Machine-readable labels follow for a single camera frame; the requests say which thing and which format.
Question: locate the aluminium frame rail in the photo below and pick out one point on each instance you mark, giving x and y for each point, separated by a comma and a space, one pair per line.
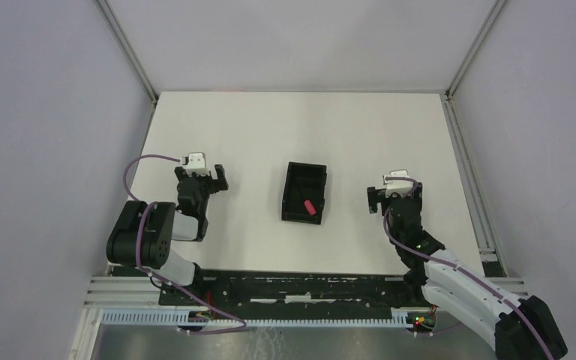
126, 47
489, 246

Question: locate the red handled black screwdriver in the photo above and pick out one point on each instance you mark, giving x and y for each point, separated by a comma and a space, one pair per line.
308, 205

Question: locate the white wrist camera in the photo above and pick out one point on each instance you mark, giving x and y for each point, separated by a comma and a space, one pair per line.
398, 182
195, 164

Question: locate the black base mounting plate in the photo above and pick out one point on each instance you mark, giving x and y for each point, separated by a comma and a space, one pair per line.
271, 295

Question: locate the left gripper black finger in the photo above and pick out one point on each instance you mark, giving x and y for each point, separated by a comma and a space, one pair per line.
220, 183
181, 173

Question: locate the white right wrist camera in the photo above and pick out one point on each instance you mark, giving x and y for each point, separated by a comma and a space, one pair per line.
398, 182

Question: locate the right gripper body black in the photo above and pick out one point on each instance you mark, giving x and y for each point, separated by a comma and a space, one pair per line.
385, 194

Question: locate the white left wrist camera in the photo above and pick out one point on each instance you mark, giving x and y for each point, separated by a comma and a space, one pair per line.
195, 164

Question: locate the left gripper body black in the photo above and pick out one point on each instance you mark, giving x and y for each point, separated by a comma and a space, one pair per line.
205, 181

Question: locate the black plastic bin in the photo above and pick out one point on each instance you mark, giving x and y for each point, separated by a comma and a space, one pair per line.
312, 178

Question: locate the aluminium frame rail left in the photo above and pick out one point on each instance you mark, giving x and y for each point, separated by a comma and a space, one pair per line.
126, 47

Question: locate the white slotted cable duct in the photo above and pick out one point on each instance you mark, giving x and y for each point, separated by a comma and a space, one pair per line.
146, 317

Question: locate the aluminium front rails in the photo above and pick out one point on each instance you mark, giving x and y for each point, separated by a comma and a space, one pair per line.
126, 293

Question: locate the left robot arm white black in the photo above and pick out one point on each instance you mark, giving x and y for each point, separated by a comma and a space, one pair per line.
194, 238

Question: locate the aluminium frame rail right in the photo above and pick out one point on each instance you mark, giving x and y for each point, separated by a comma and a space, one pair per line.
489, 246

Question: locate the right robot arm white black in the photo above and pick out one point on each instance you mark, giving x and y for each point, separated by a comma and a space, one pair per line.
514, 327

